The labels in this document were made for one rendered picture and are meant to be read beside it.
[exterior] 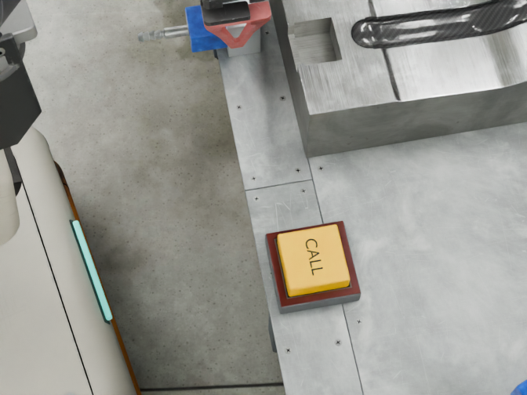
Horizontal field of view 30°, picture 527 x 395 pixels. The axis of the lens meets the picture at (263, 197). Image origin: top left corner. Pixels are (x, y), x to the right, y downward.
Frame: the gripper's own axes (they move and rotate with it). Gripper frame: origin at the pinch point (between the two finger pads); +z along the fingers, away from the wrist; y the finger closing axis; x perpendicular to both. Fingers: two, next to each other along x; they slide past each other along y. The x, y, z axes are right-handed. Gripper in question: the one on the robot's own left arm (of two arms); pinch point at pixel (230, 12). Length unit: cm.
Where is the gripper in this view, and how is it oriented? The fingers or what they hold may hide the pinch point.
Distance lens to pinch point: 108.1
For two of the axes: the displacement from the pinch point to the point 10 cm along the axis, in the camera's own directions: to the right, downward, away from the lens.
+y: -1.9, -8.8, 4.4
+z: 0.0, 4.5, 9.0
